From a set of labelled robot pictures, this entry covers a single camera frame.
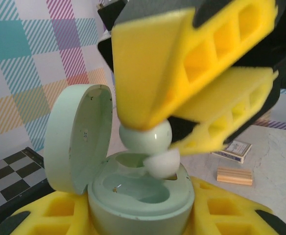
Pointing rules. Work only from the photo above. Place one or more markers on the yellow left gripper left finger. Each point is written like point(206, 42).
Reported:
point(81, 208)

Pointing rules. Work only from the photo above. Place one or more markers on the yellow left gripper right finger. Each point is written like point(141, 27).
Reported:
point(248, 210)

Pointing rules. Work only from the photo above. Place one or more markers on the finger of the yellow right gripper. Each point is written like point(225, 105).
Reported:
point(231, 98)
point(145, 73)

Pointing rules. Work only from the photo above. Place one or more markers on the green earbud charging case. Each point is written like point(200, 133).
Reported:
point(69, 137)

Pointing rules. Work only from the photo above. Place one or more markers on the ridged wooden block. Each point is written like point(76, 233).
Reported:
point(234, 176)

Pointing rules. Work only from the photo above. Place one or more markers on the blue playing card box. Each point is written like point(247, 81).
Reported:
point(233, 150)

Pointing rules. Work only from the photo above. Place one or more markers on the black folding chessboard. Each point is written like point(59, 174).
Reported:
point(10, 176)

